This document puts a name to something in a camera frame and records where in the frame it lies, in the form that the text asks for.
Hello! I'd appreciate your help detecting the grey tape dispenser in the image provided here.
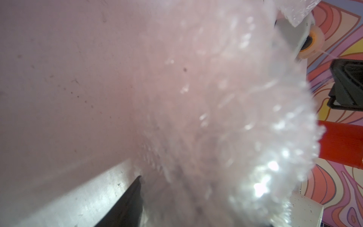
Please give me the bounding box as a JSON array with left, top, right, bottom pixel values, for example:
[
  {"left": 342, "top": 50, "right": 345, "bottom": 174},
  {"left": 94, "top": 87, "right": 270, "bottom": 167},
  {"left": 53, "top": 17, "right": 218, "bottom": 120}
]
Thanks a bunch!
[{"left": 275, "top": 13, "right": 325, "bottom": 60}]

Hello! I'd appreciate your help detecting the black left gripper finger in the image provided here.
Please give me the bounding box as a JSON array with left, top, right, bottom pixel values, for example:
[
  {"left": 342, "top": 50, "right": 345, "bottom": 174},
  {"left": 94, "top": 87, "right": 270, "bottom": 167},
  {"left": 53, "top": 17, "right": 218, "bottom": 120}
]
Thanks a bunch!
[{"left": 95, "top": 176, "right": 143, "bottom": 227}]

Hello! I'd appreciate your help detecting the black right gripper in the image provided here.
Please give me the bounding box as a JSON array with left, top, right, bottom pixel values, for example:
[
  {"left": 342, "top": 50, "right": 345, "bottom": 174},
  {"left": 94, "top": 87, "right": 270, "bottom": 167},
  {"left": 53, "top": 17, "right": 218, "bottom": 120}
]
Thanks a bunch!
[{"left": 327, "top": 59, "right": 363, "bottom": 111}]

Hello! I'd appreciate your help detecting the white mug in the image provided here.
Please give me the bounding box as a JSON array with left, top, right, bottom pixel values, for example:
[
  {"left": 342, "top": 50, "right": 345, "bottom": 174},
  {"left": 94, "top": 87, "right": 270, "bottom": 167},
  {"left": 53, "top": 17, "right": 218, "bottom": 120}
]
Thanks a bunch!
[{"left": 290, "top": 193, "right": 324, "bottom": 227}]

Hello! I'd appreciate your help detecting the red pen cup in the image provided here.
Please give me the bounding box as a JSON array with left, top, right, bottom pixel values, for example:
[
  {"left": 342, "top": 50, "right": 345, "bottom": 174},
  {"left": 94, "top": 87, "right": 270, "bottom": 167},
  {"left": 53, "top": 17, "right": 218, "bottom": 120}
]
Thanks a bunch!
[{"left": 318, "top": 121, "right": 363, "bottom": 169}]

